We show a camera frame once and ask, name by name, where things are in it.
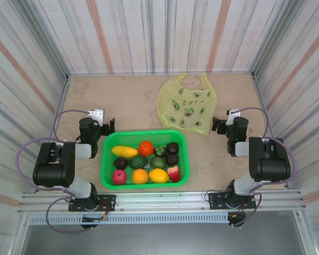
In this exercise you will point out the green plastic basket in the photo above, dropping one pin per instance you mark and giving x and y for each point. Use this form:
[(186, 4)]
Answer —
[(109, 140)]

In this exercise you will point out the long yellow fake mango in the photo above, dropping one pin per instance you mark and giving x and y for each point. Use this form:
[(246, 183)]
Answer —
[(124, 151)]

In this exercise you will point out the dark maroon fake passion fruit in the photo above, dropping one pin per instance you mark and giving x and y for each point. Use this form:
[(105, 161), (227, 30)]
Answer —
[(121, 163)]

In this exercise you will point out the orange-red fake persimmon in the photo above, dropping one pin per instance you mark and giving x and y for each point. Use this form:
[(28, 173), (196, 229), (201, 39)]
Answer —
[(146, 147)]

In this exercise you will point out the dark green fake avocado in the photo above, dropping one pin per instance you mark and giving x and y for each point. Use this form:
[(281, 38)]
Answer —
[(138, 162)]

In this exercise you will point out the pink fake fruit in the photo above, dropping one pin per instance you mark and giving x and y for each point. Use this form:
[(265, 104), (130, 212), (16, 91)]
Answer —
[(119, 177)]

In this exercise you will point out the dark brown fake fruit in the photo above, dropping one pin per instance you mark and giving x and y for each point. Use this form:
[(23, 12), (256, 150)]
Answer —
[(172, 159), (172, 147)]

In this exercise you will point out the fake mangosteen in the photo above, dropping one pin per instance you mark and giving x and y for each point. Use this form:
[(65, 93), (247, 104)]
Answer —
[(160, 151)]

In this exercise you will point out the fake orange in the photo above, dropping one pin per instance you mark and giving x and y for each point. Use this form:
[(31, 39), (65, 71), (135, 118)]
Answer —
[(140, 176)]

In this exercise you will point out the yellow avocado-print plastic bag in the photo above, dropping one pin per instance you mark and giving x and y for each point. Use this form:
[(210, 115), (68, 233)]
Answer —
[(167, 95)]

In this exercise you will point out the light green fake fruit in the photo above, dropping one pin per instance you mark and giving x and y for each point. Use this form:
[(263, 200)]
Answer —
[(158, 162)]

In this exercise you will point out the round yellow fake mango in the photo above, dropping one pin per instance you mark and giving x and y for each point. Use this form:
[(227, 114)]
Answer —
[(158, 175)]

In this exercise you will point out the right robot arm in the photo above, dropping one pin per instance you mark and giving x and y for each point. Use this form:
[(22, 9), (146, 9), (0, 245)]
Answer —
[(268, 164)]

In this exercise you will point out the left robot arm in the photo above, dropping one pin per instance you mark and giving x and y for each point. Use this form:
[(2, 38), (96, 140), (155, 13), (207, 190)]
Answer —
[(53, 170)]

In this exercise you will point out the metal table edge bar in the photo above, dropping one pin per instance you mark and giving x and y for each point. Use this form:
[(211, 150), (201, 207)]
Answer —
[(122, 74), (258, 89)]

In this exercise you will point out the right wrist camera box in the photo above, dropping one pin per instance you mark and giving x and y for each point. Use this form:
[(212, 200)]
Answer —
[(232, 114)]

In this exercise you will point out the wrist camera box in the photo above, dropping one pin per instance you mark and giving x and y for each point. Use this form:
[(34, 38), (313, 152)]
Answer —
[(232, 114), (97, 113)]

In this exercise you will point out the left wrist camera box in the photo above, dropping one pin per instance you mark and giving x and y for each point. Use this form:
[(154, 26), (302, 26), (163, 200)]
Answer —
[(97, 113)]

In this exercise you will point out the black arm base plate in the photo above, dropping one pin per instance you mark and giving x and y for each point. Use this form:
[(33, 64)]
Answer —
[(109, 199), (215, 199)]

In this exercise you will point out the aluminium mounting rail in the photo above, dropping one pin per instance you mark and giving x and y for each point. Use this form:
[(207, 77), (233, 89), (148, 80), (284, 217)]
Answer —
[(162, 202)]

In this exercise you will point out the black clamp under rail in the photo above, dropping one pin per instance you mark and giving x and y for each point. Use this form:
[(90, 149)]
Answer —
[(90, 226), (236, 220)]

